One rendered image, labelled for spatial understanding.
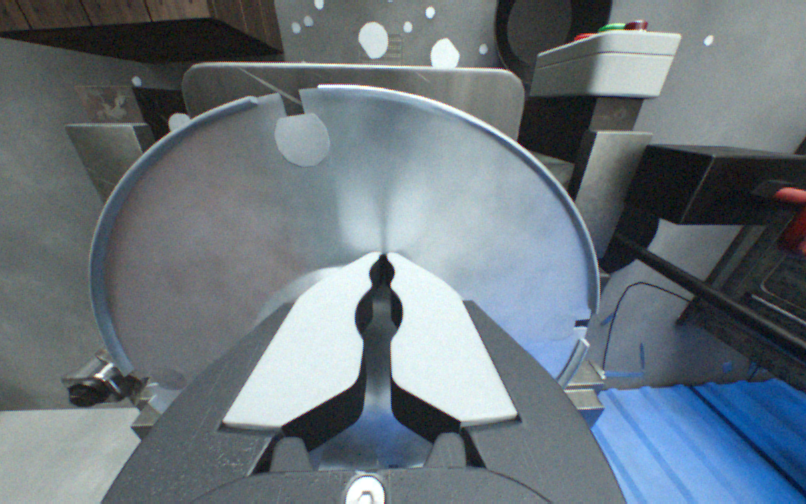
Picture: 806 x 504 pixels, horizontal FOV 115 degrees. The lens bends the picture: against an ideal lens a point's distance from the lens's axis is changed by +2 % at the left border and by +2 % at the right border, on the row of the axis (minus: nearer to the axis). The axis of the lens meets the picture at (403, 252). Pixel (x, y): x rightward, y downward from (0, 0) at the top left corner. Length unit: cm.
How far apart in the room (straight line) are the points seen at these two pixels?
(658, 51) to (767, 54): 110
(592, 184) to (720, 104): 108
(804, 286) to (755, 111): 67
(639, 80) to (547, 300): 25
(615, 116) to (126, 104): 47
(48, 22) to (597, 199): 83
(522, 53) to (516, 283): 87
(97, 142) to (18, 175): 114
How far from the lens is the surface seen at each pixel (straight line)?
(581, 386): 37
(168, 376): 24
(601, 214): 37
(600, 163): 34
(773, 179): 38
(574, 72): 37
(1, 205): 161
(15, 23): 81
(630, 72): 36
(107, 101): 38
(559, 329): 20
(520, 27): 100
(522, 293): 17
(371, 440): 26
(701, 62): 131
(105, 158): 37
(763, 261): 178
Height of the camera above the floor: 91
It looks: 61 degrees down
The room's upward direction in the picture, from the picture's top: 174 degrees clockwise
